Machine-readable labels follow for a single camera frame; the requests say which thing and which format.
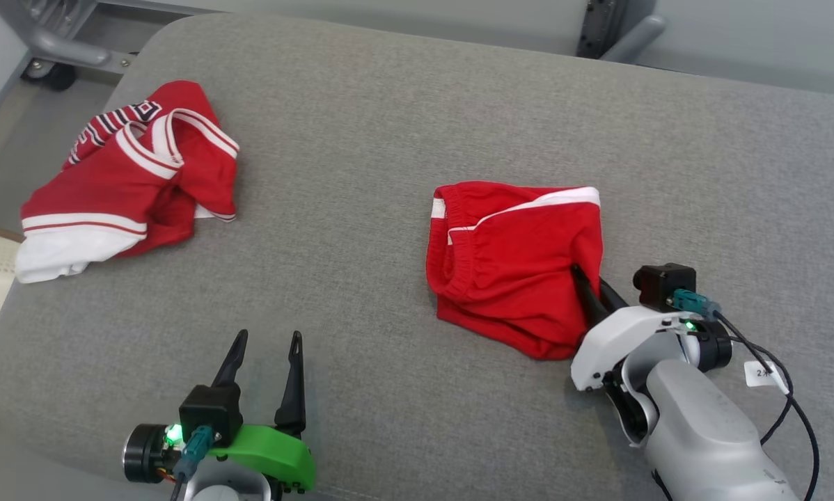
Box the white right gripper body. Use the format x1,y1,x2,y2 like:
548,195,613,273
570,305,734,392

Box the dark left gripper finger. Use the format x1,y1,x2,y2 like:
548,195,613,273
274,331,306,436
212,330,249,388

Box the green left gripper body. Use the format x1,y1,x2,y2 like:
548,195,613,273
123,423,317,491

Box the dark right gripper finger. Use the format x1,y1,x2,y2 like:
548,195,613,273
598,277,630,314
572,264,611,328

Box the red shorts with white stripe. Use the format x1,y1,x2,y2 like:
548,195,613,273
425,181,604,361

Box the red jersey with white sleeves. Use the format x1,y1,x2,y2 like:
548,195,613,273
15,80,240,284

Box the grey fabric sofa seat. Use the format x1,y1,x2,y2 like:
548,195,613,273
0,10,834,501

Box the grey tube foot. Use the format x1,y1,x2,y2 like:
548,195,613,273
601,13,668,63

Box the black caster wheel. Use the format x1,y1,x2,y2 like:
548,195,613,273
20,61,78,92

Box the black cable with teal connector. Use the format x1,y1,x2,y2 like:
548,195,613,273
172,426,214,501
671,289,821,501

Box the white cable label tag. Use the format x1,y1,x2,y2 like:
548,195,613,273
743,360,790,394

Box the grey metal trolley frame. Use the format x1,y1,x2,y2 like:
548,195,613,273
0,0,139,77

